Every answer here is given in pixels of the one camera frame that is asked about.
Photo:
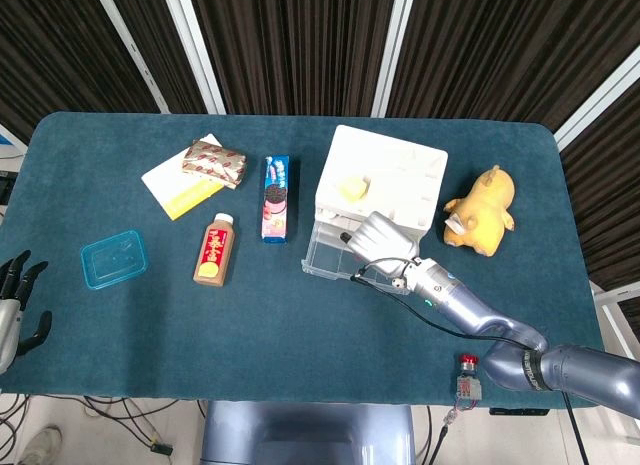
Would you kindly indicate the blue clear plastic lid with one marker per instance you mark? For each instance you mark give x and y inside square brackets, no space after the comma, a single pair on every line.
[114,259]

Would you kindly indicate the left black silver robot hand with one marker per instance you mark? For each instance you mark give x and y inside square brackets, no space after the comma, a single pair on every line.
[6,330]

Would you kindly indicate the black plug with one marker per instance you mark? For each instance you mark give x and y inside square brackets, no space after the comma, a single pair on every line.
[162,447]

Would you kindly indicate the thin white frame post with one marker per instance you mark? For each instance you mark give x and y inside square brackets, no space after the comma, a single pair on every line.
[131,45]

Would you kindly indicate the slanted white frame post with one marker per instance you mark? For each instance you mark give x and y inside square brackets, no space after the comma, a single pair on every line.
[597,105]

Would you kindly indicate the teal table cloth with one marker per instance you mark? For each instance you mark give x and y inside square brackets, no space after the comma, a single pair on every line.
[250,330]

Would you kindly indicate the white shoe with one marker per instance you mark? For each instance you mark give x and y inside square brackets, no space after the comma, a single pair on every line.
[42,445]

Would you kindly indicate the blue white sign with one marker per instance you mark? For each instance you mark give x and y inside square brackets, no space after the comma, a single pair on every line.
[5,140]

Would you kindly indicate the small white round dish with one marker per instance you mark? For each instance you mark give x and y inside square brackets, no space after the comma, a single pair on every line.
[329,216]

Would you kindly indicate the white yellow booklet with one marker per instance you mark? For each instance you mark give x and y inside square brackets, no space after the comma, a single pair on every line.
[170,182]

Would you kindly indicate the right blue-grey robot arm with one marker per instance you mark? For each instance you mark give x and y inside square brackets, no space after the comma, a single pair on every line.
[500,330]

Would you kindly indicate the blue pink cookie box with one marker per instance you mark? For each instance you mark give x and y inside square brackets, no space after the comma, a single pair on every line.
[276,200]

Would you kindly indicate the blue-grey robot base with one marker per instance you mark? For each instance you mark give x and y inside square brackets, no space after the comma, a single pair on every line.
[307,435]

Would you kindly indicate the wide white frame post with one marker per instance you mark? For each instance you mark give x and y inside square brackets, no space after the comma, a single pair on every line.
[195,50]

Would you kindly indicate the white plastic drawer cabinet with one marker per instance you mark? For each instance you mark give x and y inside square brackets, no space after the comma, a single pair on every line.
[390,165]

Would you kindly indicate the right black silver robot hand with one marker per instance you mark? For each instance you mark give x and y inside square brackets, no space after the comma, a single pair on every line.
[385,242]

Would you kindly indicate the white metal rack frame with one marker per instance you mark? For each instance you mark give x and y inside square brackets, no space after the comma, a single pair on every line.
[617,295]

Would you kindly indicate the brown milk tea bottle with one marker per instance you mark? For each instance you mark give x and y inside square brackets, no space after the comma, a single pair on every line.
[214,252]

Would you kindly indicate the black bar under table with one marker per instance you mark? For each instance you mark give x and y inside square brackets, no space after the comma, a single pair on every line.
[515,411]

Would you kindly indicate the gold red snack bag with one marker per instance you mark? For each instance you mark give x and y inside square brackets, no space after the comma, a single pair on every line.
[214,162]

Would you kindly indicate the red emergency stop button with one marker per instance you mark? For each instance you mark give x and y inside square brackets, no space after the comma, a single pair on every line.
[469,380]

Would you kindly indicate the yellow plush toy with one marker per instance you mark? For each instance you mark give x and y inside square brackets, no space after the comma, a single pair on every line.
[482,210]

